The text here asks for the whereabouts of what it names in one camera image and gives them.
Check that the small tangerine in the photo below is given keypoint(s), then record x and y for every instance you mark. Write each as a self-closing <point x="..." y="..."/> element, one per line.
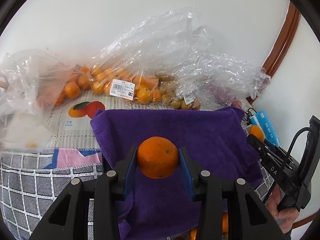
<point x="257" y="132"/>

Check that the clear bag of oranges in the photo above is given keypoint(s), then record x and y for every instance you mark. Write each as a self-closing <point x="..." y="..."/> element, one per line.
<point x="35" y="80"/>

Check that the brown wooden door frame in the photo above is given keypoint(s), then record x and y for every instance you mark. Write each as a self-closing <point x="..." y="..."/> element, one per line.
<point x="281" y="44"/>

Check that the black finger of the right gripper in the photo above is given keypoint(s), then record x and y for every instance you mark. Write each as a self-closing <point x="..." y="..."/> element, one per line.
<point x="260" y="144"/>

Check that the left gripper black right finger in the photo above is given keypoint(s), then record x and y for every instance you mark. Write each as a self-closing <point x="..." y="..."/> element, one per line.
<point x="248" y="218"/>

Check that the person's right hand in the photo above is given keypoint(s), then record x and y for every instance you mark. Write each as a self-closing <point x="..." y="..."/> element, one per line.
<point x="288" y="215"/>

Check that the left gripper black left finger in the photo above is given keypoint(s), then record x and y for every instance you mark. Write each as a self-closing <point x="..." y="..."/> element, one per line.
<point x="67" y="217"/>

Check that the orange with leaf stem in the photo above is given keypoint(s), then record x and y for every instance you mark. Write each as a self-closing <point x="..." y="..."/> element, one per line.
<point x="225" y="222"/>

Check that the clear bag of longans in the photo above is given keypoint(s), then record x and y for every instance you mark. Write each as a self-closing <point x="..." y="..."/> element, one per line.
<point x="171" y="90"/>

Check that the clear bag of tangerines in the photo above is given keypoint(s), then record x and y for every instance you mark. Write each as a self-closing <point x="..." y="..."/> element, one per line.
<point x="135" y="64"/>

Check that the grey checked tablecloth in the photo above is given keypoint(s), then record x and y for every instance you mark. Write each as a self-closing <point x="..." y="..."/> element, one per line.
<point x="31" y="182"/>

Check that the large dimpled orange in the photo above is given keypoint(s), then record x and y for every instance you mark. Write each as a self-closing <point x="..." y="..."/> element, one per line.
<point x="157" y="158"/>

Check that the clear bag of grapes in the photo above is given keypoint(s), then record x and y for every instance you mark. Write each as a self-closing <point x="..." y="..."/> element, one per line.
<point x="218" y="80"/>

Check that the blue tissue pack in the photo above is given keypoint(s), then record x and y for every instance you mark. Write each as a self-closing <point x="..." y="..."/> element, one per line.
<point x="262" y="120"/>

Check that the small orange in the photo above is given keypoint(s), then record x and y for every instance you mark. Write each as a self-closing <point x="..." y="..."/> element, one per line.
<point x="192" y="234"/>

